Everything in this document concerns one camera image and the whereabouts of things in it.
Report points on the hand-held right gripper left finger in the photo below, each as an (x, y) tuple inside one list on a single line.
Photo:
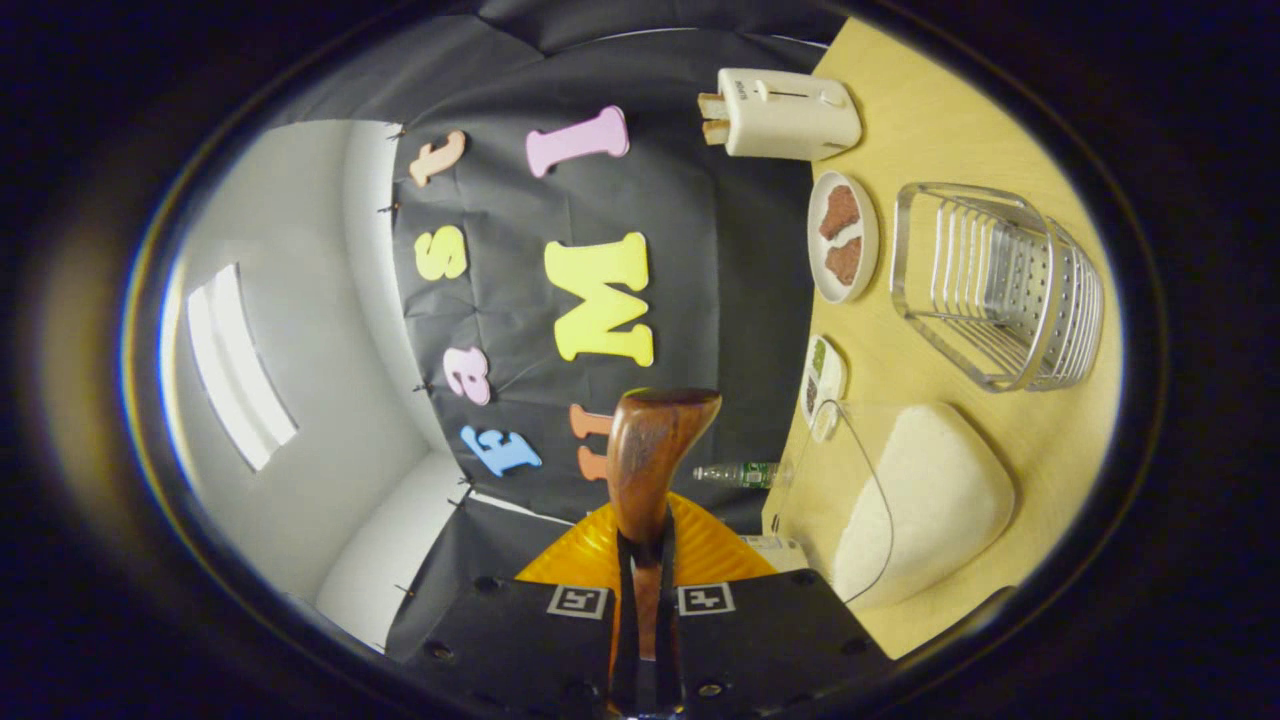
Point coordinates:
[(520, 640)]

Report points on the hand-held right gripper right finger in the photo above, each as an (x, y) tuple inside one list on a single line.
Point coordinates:
[(770, 640)]

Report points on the clear box of white rice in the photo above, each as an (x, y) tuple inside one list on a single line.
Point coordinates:
[(930, 500)]

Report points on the brown wooden spoon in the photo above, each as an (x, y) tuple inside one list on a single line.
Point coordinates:
[(650, 450)]

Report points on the clear plastic water bottle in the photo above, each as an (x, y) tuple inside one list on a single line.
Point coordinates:
[(745, 474)]

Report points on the small white divided dish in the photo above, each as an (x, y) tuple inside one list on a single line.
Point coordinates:
[(825, 375)]

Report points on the black backdrop cloth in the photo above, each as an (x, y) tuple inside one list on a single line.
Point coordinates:
[(690, 300)]

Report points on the white round plate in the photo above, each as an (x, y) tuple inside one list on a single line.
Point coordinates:
[(815, 270)]

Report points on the brown meat piece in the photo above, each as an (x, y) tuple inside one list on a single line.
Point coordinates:
[(845, 262), (840, 212)]

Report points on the long ceiling light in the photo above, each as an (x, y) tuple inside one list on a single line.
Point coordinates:
[(240, 370)]

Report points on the toast slice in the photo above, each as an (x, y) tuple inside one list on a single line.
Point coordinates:
[(712, 106), (715, 133)]

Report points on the white toaster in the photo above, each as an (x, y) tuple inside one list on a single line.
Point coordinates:
[(790, 115)]

